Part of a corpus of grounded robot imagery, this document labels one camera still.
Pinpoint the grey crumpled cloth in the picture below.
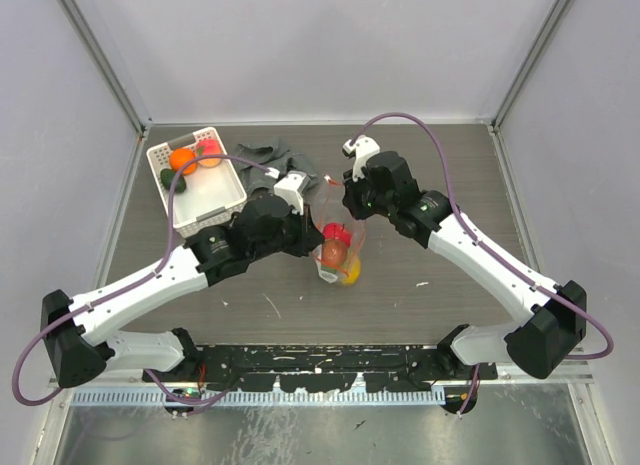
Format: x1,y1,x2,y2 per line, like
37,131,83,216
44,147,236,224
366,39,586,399
231,137,319,196

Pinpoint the peach fruit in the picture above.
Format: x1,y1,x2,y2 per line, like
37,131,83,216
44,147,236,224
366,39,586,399
195,138,223,168

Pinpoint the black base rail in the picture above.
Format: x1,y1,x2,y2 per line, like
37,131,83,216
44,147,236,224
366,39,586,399
156,345,473,393

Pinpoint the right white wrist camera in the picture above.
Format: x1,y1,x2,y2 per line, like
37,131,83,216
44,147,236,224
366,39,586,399
342,135,380,182

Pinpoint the white perforated plastic basket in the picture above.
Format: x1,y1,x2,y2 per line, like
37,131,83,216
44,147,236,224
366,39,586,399
146,126,247,238

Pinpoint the clear zip top bag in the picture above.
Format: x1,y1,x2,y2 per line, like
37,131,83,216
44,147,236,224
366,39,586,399
311,175,365,286

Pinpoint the orange fruit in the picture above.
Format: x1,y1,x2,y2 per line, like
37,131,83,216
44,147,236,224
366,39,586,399
169,148,198,176

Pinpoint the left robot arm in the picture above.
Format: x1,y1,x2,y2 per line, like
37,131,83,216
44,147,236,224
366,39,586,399
41,195,324,388

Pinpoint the dark green avocado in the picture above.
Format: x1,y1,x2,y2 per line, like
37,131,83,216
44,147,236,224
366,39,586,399
159,168,187,194

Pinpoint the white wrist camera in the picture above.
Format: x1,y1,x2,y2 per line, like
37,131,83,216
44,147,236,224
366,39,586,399
265,167,309,215
342,135,380,182

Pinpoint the red apple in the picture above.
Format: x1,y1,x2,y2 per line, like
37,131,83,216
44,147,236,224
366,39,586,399
322,222,352,247

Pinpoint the yellow lemon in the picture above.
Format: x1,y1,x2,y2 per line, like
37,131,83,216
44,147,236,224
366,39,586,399
341,256,361,286

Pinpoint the white slotted cable duct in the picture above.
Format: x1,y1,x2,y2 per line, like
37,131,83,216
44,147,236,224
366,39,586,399
71,386,446,407

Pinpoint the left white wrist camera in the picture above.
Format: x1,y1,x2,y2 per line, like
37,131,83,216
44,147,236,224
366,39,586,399
265,167,309,215

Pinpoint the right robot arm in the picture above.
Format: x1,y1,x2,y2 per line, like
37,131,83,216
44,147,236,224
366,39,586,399
343,148,587,379

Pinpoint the brown passion fruit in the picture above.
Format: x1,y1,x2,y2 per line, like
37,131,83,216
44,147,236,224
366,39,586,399
321,240,348,269

